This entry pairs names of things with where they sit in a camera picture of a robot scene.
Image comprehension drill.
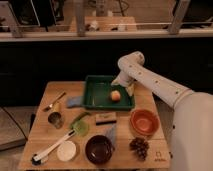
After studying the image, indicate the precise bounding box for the black cable left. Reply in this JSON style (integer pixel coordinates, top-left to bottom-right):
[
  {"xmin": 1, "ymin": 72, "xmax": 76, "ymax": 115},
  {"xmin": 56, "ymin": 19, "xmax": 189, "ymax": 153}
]
[{"xmin": 0, "ymin": 105, "xmax": 29, "ymax": 142}]

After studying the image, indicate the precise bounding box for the green plastic tray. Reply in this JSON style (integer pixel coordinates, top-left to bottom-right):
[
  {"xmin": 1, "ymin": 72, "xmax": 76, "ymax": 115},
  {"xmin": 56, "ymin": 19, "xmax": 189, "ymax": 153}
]
[{"xmin": 82, "ymin": 75, "xmax": 135, "ymax": 111}]

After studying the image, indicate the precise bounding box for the wooden block sponge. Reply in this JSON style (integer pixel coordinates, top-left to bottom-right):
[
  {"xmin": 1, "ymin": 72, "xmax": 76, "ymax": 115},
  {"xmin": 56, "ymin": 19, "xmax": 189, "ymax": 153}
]
[{"xmin": 95, "ymin": 112, "xmax": 117, "ymax": 125}]

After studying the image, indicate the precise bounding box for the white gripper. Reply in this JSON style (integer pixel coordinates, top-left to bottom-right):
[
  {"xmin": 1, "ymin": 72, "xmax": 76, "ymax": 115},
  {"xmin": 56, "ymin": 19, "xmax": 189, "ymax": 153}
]
[{"xmin": 111, "ymin": 71, "xmax": 134, "ymax": 97}]

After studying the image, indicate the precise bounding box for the brown grape bunch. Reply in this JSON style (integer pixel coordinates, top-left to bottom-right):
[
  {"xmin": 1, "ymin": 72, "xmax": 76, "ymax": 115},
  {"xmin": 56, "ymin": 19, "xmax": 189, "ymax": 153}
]
[{"xmin": 129, "ymin": 137, "xmax": 149, "ymax": 161}]

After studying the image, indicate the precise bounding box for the dark purple bowl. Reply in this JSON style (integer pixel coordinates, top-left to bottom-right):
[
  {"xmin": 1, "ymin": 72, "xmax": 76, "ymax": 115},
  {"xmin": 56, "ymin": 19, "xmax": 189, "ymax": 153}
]
[{"xmin": 85, "ymin": 135, "xmax": 113, "ymax": 165}]

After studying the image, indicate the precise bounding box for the orange bowl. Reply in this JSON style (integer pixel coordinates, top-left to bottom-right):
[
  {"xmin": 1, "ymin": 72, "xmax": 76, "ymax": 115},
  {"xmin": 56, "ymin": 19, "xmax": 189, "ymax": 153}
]
[{"xmin": 130, "ymin": 109, "xmax": 159, "ymax": 136}]

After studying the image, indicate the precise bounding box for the gold spoon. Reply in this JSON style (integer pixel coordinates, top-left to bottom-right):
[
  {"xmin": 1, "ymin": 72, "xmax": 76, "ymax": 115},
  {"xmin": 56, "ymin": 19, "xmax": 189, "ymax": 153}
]
[{"xmin": 42, "ymin": 92, "xmax": 66, "ymax": 112}]

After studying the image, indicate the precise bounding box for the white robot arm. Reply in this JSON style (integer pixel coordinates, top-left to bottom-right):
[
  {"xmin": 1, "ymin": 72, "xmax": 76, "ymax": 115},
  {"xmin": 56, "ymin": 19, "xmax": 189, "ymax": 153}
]
[{"xmin": 112, "ymin": 51, "xmax": 213, "ymax": 171}]

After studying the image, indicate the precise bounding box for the orange apple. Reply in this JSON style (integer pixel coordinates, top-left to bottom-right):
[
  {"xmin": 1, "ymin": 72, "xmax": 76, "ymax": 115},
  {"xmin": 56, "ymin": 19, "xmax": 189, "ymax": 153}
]
[{"xmin": 110, "ymin": 90, "xmax": 121, "ymax": 101}]

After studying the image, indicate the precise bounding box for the blue cloth near bowl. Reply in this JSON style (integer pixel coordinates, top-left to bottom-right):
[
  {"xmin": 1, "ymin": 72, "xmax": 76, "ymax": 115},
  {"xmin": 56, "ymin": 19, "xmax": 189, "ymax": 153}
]
[{"xmin": 105, "ymin": 125, "xmax": 116, "ymax": 149}]

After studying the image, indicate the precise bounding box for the metal cup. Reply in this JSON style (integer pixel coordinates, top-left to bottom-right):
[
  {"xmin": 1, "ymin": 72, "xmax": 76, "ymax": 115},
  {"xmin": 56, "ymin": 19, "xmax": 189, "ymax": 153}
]
[{"xmin": 48, "ymin": 112, "xmax": 63, "ymax": 129}]

